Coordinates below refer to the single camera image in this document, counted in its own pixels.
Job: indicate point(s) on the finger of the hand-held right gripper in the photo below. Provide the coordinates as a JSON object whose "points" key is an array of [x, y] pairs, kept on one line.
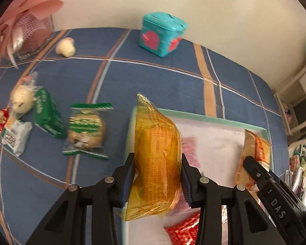
{"points": [[255, 169]]}

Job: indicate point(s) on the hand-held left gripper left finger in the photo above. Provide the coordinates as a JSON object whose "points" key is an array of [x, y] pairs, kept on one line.
{"points": [[127, 183]]}

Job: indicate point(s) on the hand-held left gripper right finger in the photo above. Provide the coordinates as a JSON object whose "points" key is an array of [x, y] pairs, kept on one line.
{"points": [[187, 188]]}

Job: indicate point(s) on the orange and white snack packet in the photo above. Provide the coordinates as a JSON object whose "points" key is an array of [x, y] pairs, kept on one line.
{"points": [[247, 148]]}

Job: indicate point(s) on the yellow clear cake packet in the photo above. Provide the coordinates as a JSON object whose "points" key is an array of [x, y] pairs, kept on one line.
{"points": [[155, 158]]}

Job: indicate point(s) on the pink snack packet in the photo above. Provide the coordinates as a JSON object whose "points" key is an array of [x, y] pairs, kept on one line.
{"points": [[190, 148]]}

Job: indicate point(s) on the red and cream biscuit packet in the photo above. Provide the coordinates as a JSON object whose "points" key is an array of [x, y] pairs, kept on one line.
{"points": [[183, 231]]}

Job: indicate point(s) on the teal-rimmed white box tray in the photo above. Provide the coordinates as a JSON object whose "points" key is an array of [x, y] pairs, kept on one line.
{"points": [[219, 143]]}

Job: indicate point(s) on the green-edged clear cake packet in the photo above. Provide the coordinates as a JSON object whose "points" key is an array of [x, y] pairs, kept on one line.
{"points": [[85, 127]]}

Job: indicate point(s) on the clear-wrapped white bun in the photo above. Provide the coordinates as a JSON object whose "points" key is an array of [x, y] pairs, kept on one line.
{"points": [[21, 98]]}

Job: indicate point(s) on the pile of colourful small packets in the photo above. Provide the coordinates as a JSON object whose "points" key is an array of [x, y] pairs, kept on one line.
{"points": [[302, 173]]}

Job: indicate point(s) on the blue plaid tablecloth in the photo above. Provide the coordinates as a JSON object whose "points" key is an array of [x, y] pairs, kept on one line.
{"points": [[148, 81]]}

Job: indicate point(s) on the dark green snack packet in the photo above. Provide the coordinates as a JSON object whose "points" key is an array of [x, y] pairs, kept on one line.
{"points": [[47, 112]]}

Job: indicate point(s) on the white and green snack packet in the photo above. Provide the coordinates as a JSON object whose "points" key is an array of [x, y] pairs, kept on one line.
{"points": [[15, 135]]}

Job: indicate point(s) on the cream pudding cup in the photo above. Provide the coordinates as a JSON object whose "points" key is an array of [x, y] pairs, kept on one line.
{"points": [[65, 47]]}

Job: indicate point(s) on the teal toy box pink doors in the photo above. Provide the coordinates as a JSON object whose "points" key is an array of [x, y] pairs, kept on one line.
{"points": [[158, 33]]}

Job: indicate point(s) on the clear glass vase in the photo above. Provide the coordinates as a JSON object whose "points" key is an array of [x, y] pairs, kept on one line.
{"points": [[42, 39]]}

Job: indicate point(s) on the pink flower bouquet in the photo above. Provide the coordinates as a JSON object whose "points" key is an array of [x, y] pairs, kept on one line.
{"points": [[28, 5]]}

